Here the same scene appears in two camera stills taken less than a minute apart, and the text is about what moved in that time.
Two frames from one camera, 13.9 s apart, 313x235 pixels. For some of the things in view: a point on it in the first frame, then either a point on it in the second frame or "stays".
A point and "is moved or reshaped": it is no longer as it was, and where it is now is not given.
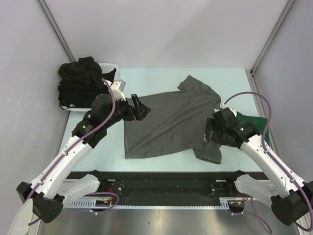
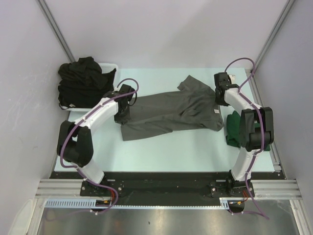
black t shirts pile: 79,81 stays
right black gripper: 212,125 -> 220,102
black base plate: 142,188 stays
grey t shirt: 176,124 is moved or reshaped
